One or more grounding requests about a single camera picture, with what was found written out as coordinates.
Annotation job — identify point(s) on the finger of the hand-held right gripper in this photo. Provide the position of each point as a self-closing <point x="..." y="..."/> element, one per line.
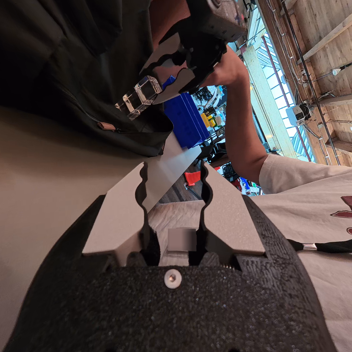
<point x="184" y="79"/>
<point x="165" y="49"/>

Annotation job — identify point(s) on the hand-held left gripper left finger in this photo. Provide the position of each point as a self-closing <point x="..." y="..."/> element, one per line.
<point x="112" y="220"/>

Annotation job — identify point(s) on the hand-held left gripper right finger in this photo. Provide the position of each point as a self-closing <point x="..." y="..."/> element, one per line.
<point x="231" y="220"/>

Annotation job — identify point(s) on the clear acrylic block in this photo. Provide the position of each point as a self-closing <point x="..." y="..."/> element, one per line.
<point x="143" y="93"/>

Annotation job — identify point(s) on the black fabric bag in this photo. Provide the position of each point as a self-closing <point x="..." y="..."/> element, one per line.
<point x="55" y="68"/>

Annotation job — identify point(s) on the person's right forearm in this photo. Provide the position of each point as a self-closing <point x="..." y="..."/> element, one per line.
<point x="242" y="132"/>

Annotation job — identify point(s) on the white desk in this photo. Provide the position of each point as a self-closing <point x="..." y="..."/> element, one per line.
<point x="41" y="178"/>

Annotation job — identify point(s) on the person's right hand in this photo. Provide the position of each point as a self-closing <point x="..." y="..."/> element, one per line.
<point x="229" y="70"/>

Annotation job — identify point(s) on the red chair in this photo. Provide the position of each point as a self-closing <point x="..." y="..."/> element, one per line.
<point x="236" y="183"/>

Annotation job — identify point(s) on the blue plastic bin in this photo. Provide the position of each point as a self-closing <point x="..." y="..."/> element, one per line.
<point x="187" y="121"/>

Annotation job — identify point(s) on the yellow crate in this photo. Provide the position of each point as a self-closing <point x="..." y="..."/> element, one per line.
<point x="206" y="119"/>

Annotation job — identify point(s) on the black office chair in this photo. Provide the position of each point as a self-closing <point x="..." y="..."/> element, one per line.
<point x="209" y="152"/>

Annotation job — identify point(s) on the person's white t-shirt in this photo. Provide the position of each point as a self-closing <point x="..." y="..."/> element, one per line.
<point x="302" y="220"/>

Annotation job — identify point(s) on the white mounted device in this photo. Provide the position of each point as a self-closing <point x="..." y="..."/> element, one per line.
<point x="297" y="114"/>

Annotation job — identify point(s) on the hanging light bulb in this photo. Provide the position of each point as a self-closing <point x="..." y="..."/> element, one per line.
<point x="336" y="72"/>

